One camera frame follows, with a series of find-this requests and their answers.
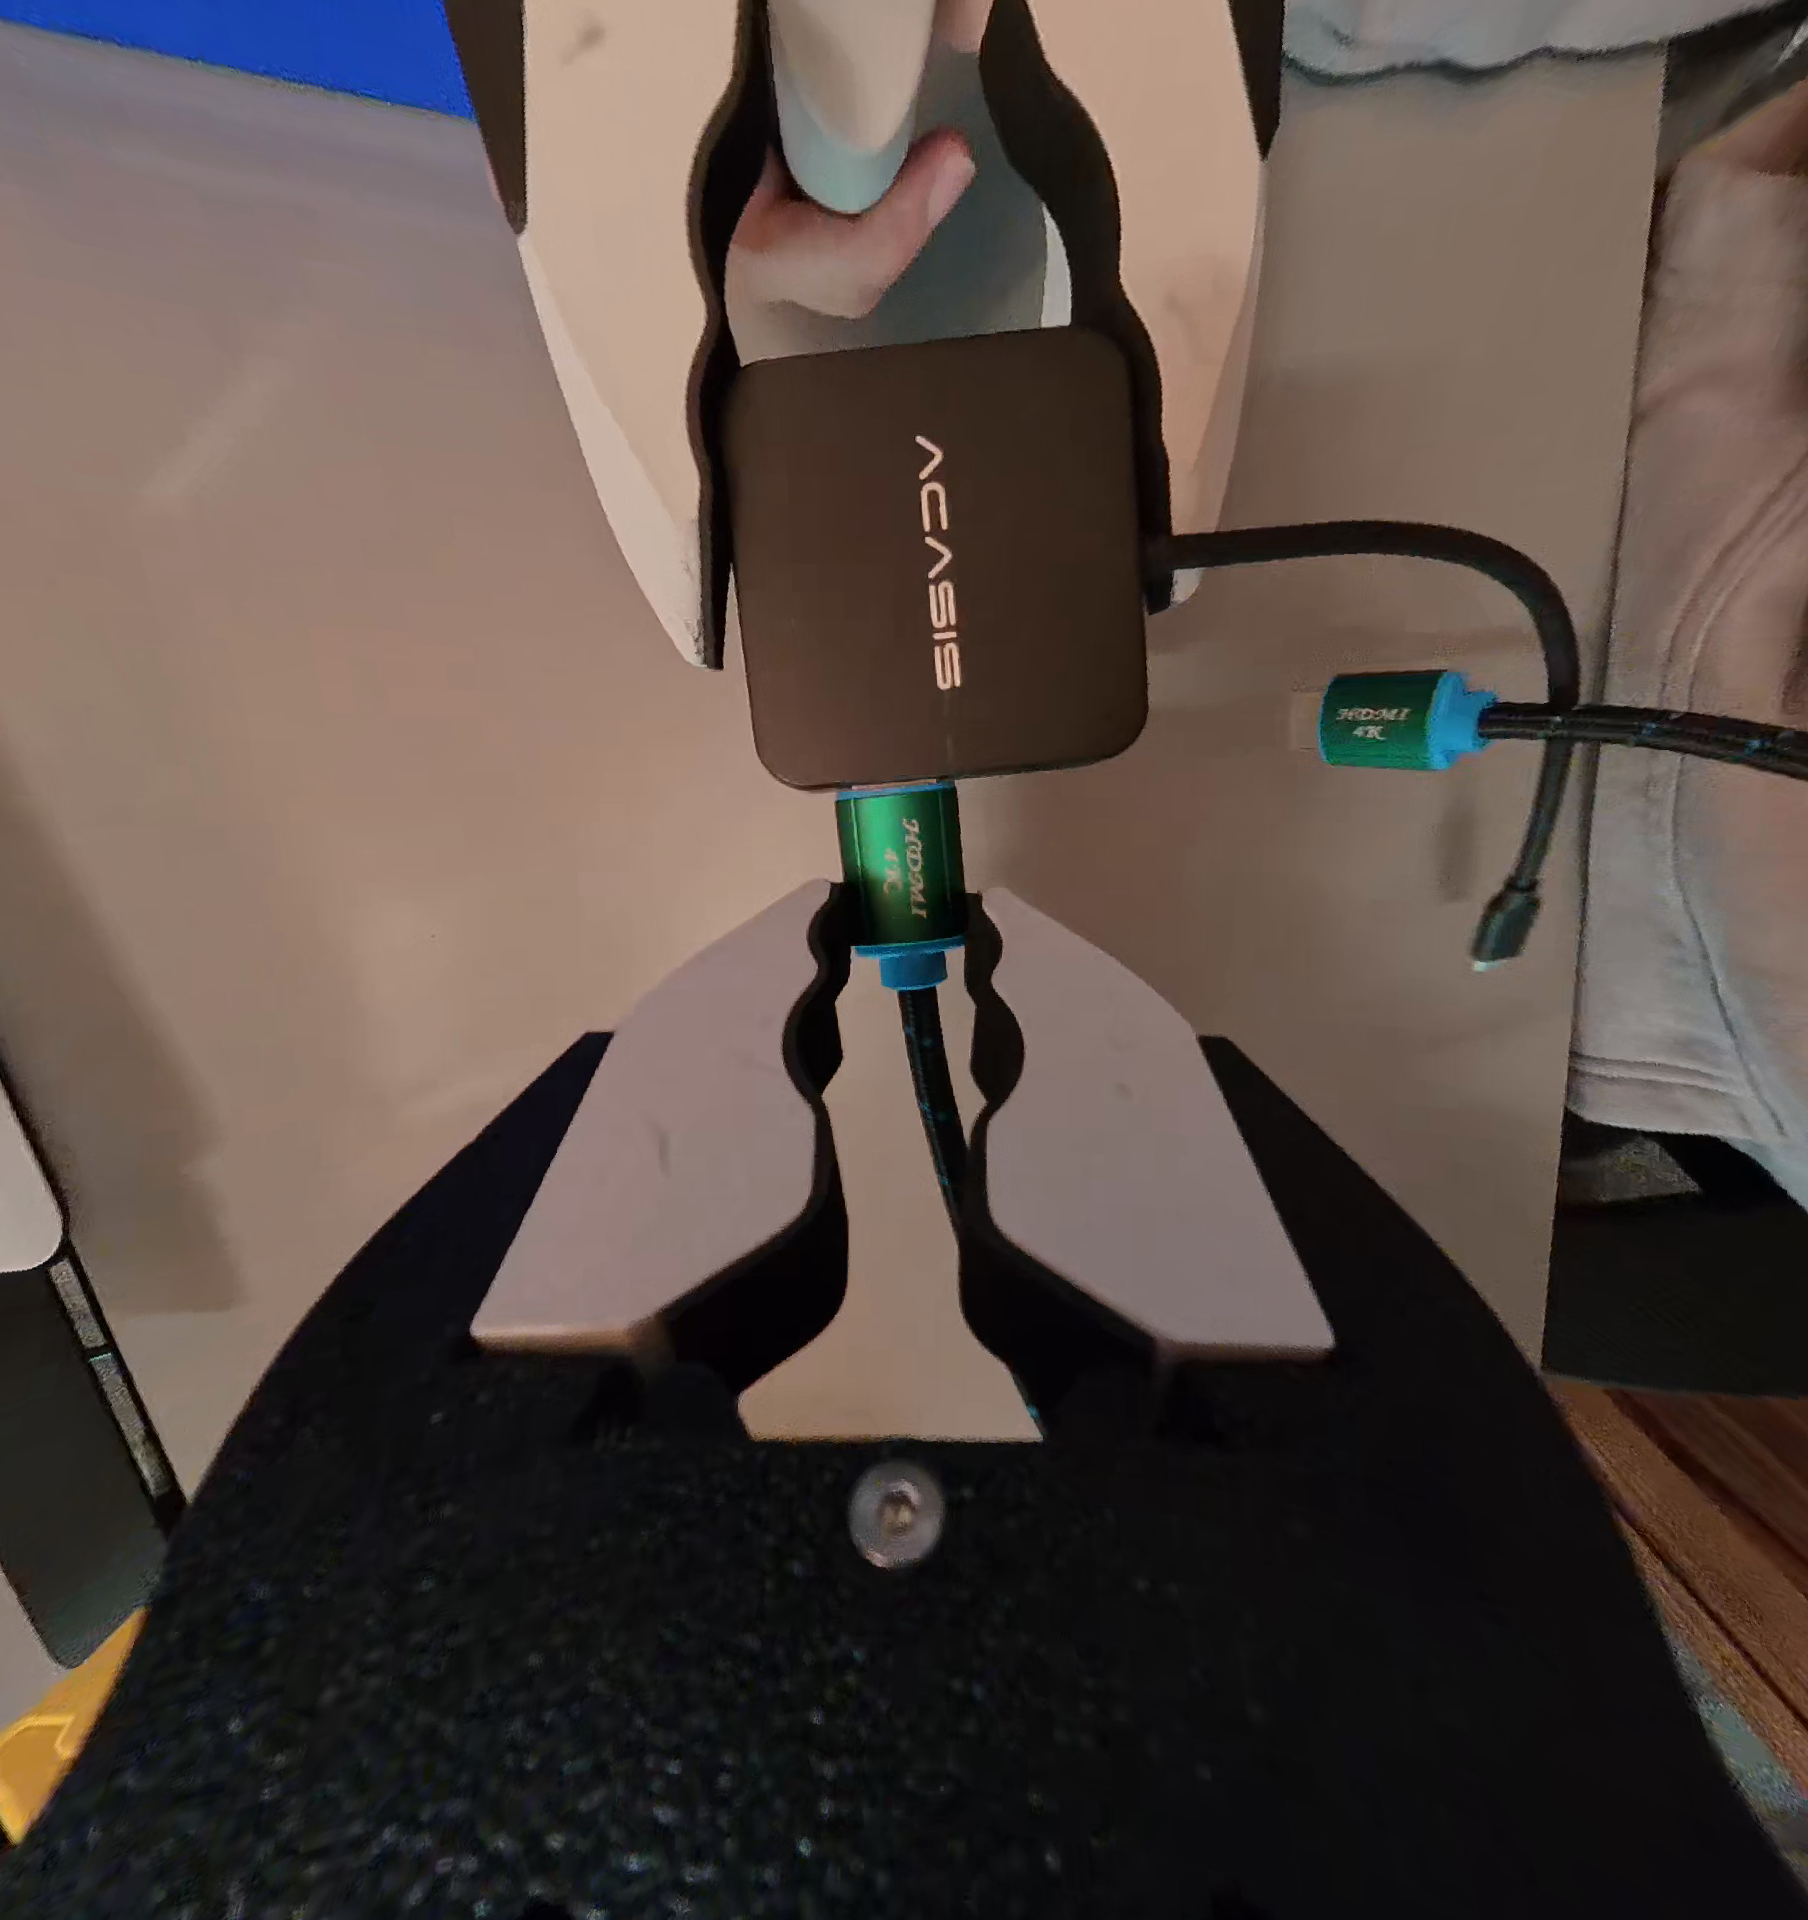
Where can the person's grey sweatshirt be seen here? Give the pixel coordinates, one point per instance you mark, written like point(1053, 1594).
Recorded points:
point(1443, 30)

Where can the black square hub adapter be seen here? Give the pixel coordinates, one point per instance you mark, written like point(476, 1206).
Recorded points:
point(933, 555)

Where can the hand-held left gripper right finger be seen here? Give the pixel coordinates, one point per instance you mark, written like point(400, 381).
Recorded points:
point(1144, 1186)

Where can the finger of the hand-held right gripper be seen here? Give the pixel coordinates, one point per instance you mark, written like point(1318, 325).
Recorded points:
point(1204, 226)
point(619, 226)

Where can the blue plastic bin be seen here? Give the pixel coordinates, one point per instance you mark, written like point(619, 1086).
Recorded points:
point(245, 44)

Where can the yellow plastic bin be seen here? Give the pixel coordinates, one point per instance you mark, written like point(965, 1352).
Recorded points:
point(48, 1725)

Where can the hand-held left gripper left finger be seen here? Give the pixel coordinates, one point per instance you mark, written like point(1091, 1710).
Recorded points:
point(648, 1171)

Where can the person's right hand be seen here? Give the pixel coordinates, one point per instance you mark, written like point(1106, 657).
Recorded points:
point(844, 262)

